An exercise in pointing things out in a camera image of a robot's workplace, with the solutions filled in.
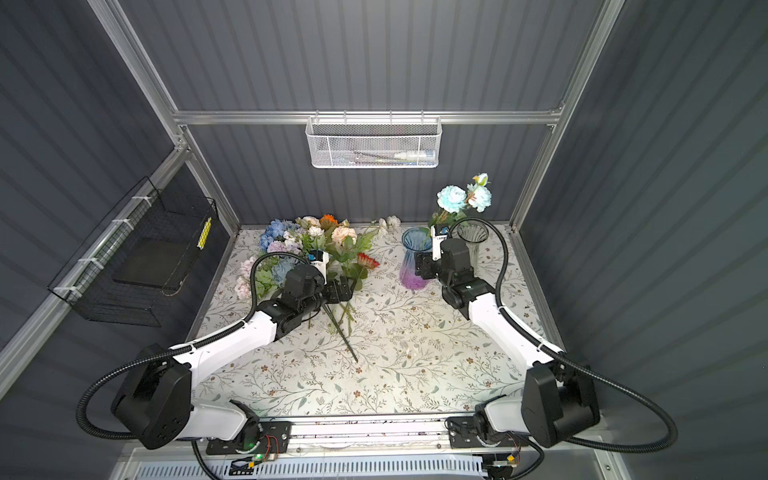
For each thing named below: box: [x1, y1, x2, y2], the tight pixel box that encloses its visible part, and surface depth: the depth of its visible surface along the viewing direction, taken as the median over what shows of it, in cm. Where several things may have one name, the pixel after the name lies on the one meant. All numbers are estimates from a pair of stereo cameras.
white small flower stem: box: [371, 215, 402, 229], surface depth 122 cm
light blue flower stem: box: [428, 172, 492, 228], surface depth 78 cm
